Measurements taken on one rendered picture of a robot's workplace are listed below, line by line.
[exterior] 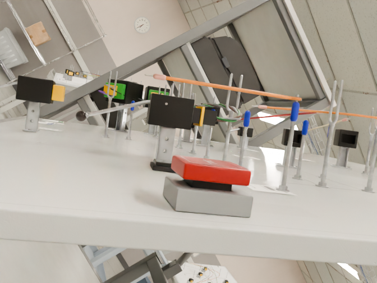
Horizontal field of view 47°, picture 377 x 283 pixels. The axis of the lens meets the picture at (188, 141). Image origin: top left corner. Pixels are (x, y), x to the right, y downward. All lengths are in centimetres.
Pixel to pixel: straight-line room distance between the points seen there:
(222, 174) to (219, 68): 133
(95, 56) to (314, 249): 779
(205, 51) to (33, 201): 137
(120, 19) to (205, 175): 782
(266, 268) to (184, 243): 981
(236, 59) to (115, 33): 649
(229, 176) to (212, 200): 2
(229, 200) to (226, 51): 136
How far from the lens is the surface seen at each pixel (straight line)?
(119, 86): 121
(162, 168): 50
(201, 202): 30
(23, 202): 28
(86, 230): 26
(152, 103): 55
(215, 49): 164
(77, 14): 805
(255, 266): 994
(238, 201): 31
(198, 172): 30
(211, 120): 57
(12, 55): 754
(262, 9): 184
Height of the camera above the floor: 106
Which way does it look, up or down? 8 degrees up
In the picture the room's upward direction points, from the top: 61 degrees clockwise
